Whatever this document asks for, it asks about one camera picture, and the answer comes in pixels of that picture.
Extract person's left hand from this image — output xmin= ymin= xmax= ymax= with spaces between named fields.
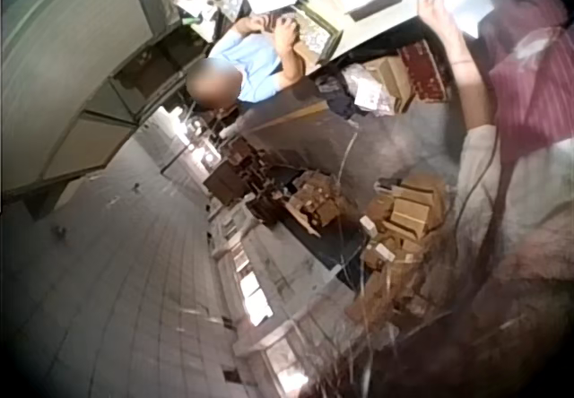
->
xmin=415 ymin=0 xmax=460 ymax=44

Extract grey work table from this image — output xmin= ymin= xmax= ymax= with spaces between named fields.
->
xmin=286 ymin=0 xmax=499 ymax=70

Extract red patterned crate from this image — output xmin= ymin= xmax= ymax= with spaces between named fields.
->
xmin=397 ymin=39 xmax=451 ymax=103

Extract brown cardboard box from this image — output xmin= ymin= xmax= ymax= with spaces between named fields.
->
xmin=361 ymin=54 xmax=417 ymax=114

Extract clear plastic bag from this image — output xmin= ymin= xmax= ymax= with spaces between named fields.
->
xmin=352 ymin=74 xmax=397 ymax=117

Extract green framed patterned tray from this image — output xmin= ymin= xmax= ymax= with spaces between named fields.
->
xmin=290 ymin=4 xmax=345 ymax=65

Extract dark cloth heap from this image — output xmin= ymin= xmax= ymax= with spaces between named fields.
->
xmin=312 ymin=63 xmax=374 ymax=120

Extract grey panel box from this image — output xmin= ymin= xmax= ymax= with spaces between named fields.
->
xmin=236 ymin=76 xmax=362 ymax=181

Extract heap of cardboard boxes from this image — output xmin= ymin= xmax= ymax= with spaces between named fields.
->
xmin=284 ymin=168 xmax=347 ymax=238
xmin=357 ymin=172 xmax=451 ymax=278

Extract dark brown boxes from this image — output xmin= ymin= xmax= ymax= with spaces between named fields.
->
xmin=202 ymin=136 xmax=272 ymax=208

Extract long low display shelf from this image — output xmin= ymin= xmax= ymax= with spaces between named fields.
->
xmin=154 ymin=105 xmax=315 ymax=390

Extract grey metal cabinet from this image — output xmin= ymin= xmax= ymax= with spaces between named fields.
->
xmin=0 ymin=0 xmax=213 ymax=222

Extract dark thin cable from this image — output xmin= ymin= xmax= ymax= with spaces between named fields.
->
xmin=450 ymin=125 xmax=501 ymax=242

